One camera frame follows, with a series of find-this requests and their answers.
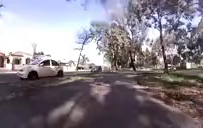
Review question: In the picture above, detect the row of trees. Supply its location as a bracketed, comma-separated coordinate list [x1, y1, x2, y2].
[92, 0, 203, 74]

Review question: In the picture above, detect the pale house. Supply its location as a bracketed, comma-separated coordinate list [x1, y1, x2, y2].
[4, 50, 34, 71]

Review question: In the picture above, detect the white car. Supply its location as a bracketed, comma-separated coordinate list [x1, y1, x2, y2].
[16, 58, 65, 81]

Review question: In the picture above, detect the vehicle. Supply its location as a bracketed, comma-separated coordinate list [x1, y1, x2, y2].
[90, 65, 103, 74]

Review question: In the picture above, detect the grass with leaf litter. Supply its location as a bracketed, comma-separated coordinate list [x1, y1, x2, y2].
[135, 68, 203, 126]

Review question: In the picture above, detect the grey asphalt road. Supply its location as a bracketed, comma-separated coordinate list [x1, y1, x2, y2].
[0, 70, 203, 128]

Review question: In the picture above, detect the bare thin tree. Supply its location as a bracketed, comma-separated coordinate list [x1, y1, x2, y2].
[73, 29, 95, 72]

